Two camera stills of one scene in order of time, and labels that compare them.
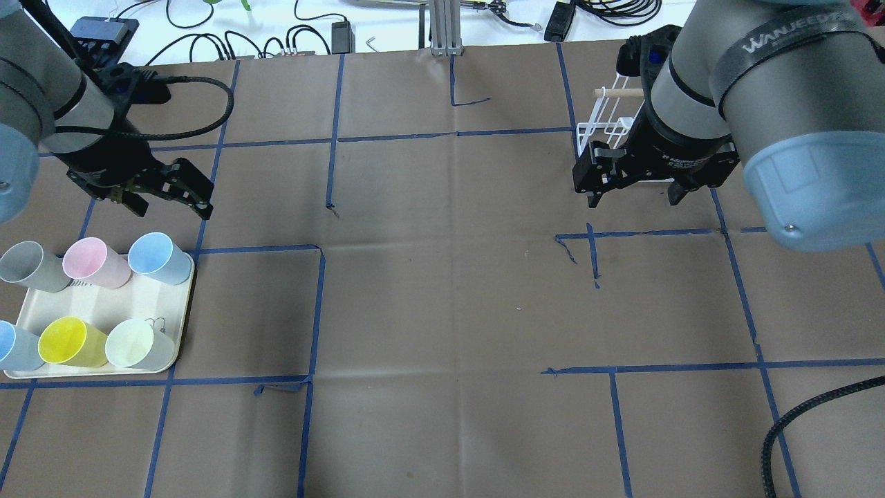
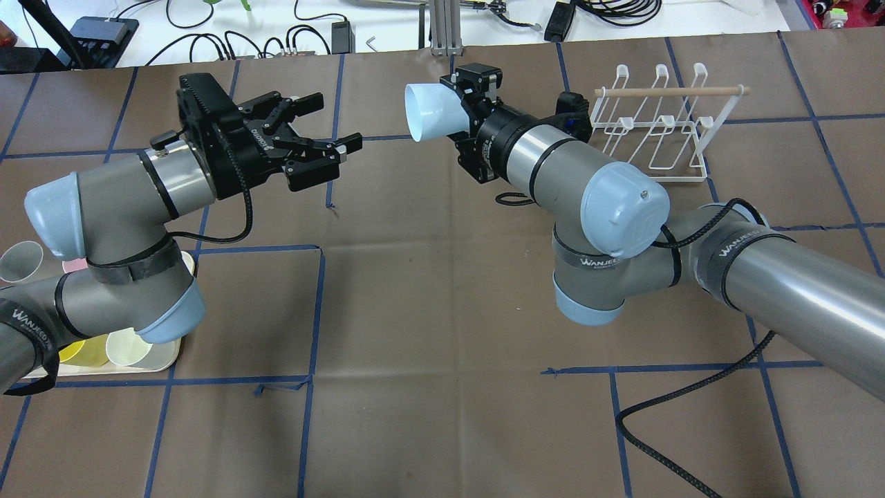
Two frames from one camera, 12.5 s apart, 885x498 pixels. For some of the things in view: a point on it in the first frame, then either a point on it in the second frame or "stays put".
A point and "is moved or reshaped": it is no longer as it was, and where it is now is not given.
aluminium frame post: (445, 18) stays put
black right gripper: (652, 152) -> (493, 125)
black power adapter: (559, 22) stays put
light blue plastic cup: (155, 255) is moved or reshaped
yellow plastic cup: (70, 341) stays put
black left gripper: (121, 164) -> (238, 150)
